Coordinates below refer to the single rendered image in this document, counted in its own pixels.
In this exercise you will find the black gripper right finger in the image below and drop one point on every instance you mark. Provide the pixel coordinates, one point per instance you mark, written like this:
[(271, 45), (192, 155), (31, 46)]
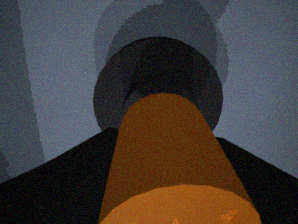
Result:
[(274, 193)]

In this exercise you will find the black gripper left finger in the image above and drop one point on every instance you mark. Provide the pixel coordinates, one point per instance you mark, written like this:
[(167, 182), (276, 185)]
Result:
[(66, 190)]

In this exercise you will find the orange cylindrical knob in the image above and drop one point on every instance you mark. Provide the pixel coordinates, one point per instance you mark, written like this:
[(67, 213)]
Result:
[(168, 168)]

